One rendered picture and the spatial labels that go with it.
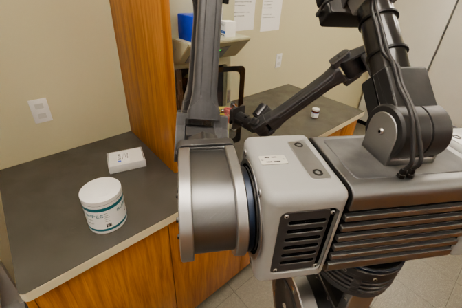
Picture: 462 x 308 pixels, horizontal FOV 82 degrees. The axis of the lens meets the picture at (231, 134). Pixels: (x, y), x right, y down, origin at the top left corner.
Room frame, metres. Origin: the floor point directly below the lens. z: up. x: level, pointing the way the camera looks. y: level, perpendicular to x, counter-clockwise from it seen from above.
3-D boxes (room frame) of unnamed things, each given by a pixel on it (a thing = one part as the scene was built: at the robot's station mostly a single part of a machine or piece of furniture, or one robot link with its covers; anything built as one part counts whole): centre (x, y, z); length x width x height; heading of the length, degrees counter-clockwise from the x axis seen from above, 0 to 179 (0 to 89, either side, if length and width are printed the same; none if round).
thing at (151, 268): (1.34, 0.04, 0.45); 2.05 x 0.67 x 0.90; 132
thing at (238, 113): (1.02, -0.04, 1.20); 0.07 x 0.07 x 0.10; 42
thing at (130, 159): (1.01, 0.49, 0.96); 0.16 x 0.12 x 0.04; 117
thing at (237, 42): (1.13, 0.09, 1.46); 0.32 x 0.12 x 0.10; 132
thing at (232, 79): (1.12, 0.09, 1.19); 0.30 x 0.01 x 0.40; 110
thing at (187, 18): (1.08, 0.16, 1.56); 0.10 x 0.10 x 0.09; 42
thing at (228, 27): (1.18, 0.04, 1.54); 0.05 x 0.05 x 0.06; 35
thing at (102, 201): (0.67, 0.43, 1.02); 0.13 x 0.13 x 0.15
